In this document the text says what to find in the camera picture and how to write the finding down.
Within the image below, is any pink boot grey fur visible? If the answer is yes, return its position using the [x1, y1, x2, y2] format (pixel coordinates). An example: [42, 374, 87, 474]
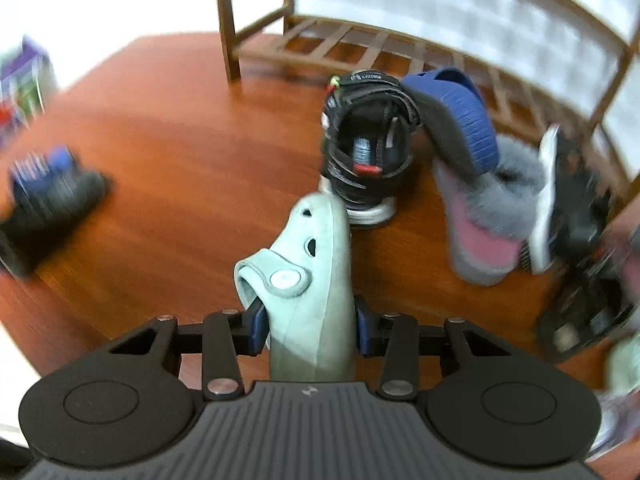
[433, 133, 546, 286]

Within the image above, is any black leather boot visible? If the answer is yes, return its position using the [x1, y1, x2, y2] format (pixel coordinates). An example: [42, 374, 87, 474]
[536, 238, 639, 364]

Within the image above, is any blue slipper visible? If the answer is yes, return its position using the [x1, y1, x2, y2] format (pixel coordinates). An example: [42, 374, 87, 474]
[400, 66, 498, 182]

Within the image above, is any colourful box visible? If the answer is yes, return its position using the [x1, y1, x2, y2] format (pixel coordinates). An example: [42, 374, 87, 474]
[1, 36, 58, 148]

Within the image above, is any black sport sandal silver sole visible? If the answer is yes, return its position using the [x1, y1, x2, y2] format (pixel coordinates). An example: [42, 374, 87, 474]
[319, 70, 421, 226]

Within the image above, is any black white sneaker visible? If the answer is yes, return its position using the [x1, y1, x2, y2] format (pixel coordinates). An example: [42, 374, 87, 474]
[520, 124, 612, 274]

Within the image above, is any brown wooden shoe rack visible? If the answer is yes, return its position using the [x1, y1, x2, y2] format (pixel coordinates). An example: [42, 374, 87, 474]
[217, 0, 639, 209]

